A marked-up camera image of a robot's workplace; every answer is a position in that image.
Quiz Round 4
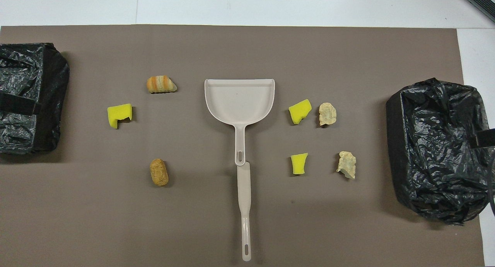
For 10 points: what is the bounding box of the L-shaped yellow sponge piece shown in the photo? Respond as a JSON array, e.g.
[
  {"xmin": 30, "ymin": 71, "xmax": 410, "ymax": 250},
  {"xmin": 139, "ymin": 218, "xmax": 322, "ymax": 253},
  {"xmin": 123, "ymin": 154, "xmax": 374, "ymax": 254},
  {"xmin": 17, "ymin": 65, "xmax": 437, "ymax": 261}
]
[{"xmin": 107, "ymin": 104, "xmax": 133, "ymax": 129}]

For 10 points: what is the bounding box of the jagged pale bread piece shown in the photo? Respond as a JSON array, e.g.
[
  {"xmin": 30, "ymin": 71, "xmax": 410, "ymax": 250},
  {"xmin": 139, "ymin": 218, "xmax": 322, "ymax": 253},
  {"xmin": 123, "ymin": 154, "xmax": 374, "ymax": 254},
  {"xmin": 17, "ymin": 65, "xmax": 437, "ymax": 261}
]
[{"xmin": 336, "ymin": 151, "xmax": 357, "ymax": 180}]

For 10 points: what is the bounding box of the orange striped bread roll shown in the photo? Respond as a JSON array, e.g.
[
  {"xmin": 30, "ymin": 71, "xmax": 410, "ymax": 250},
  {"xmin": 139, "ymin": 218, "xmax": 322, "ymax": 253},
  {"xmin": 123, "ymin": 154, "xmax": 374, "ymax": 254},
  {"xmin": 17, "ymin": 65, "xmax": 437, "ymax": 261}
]
[{"xmin": 147, "ymin": 75, "xmax": 178, "ymax": 94}]

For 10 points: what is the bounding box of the brown oval bread roll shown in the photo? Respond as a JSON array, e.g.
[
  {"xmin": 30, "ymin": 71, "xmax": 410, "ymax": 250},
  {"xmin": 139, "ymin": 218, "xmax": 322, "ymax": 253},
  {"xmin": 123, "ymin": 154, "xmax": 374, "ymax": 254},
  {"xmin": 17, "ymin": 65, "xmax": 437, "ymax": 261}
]
[{"xmin": 150, "ymin": 158, "xmax": 169, "ymax": 187}]

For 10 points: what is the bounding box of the oval pale bread piece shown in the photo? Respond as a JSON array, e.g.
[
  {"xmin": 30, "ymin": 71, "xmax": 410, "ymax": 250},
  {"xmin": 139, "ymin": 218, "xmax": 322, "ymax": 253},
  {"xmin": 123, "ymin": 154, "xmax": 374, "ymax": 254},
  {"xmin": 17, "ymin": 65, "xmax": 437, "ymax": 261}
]
[{"xmin": 319, "ymin": 102, "xmax": 337, "ymax": 127}]

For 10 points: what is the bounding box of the small yellow sponge piece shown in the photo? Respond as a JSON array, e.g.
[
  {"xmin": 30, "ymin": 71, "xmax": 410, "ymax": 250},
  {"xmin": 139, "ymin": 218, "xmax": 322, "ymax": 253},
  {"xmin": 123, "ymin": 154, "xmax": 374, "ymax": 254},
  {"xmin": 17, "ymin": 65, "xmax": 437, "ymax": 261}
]
[{"xmin": 290, "ymin": 153, "xmax": 309, "ymax": 175}]

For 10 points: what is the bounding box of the wedge yellow sponge piece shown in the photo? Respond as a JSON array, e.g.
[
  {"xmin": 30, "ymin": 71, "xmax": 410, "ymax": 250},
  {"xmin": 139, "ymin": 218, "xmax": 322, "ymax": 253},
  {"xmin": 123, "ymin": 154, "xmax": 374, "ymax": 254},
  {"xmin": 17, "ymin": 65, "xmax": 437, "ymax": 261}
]
[{"xmin": 288, "ymin": 99, "xmax": 312, "ymax": 125}]

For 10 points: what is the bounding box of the beige plastic dustpan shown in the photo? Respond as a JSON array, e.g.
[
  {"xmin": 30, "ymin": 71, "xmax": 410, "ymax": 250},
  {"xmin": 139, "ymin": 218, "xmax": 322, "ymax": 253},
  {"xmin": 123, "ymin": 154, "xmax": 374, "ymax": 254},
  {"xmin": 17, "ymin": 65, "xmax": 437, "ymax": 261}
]
[{"xmin": 204, "ymin": 78, "xmax": 275, "ymax": 167}]

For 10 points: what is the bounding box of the beige hand brush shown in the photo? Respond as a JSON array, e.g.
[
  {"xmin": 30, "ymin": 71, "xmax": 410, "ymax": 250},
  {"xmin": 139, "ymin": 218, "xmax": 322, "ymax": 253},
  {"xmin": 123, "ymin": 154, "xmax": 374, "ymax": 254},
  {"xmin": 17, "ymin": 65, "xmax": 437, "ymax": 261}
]
[{"xmin": 236, "ymin": 162, "xmax": 252, "ymax": 262}]

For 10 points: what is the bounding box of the black bag lined bin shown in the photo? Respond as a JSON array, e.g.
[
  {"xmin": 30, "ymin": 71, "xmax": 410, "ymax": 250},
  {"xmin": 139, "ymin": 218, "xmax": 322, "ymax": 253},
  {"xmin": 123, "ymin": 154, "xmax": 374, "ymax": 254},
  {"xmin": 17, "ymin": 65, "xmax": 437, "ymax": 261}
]
[
  {"xmin": 0, "ymin": 43, "xmax": 70, "ymax": 155},
  {"xmin": 386, "ymin": 78, "xmax": 495, "ymax": 226}
]

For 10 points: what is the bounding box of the brown table mat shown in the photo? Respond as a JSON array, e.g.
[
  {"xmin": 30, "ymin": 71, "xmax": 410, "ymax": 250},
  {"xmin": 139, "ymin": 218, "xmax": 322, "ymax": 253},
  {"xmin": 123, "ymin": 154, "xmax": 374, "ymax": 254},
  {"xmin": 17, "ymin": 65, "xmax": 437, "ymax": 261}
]
[{"xmin": 0, "ymin": 25, "xmax": 486, "ymax": 267}]

